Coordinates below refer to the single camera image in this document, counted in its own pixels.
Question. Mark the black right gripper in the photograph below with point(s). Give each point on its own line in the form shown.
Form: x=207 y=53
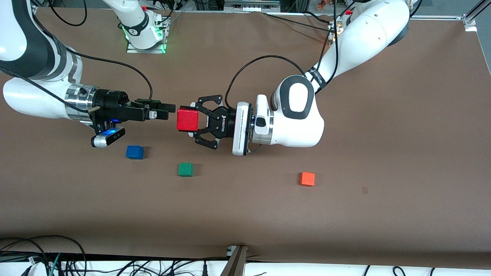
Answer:
x=110 y=103

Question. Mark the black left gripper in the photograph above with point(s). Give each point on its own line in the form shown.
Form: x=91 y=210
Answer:
x=223 y=123

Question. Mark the red wooden block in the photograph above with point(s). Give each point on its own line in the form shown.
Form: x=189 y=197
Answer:
x=188 y=120

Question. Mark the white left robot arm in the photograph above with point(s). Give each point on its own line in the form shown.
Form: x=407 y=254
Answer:
x=299 y=122

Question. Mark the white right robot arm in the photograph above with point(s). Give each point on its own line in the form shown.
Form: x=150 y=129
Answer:
x=30 y=99

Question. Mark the blue wooden block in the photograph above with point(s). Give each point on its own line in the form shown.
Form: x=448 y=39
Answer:
x=134 y=152

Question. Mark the green wooden block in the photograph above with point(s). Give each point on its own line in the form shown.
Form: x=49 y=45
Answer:
x=185 y=169

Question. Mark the orange wooden block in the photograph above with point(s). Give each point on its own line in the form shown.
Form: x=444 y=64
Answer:
x=307 y=179

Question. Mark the brown table cover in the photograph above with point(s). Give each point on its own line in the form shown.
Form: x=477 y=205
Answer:
x=245 y=211

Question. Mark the grey power strip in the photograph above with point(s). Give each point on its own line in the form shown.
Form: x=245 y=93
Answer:
x=251 y=5

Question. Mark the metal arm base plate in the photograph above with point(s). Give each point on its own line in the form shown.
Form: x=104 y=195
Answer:
x=145 y=51

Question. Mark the aluminium profile post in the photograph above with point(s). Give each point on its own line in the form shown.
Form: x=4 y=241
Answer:
x=236 y=264

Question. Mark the aluminium frame rail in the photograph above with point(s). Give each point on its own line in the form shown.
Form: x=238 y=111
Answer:
x=437 y=17

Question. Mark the aluminium corner bracket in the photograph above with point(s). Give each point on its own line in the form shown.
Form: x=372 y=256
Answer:
x=470 y=23

